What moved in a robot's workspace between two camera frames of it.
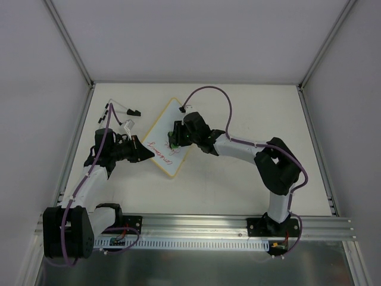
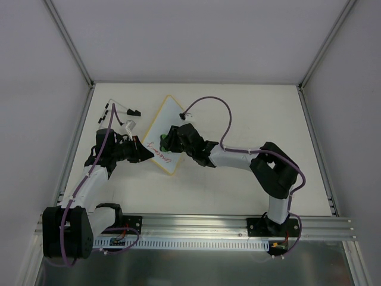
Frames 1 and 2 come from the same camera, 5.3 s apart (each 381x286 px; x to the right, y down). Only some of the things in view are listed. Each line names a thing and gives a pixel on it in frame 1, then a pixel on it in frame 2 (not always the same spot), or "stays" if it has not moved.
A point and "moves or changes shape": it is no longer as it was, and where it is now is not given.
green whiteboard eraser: (172, 143) moves or changes shape
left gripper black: (133, 149) stays
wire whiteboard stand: (129, 111) stays
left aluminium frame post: (70, 43) stays
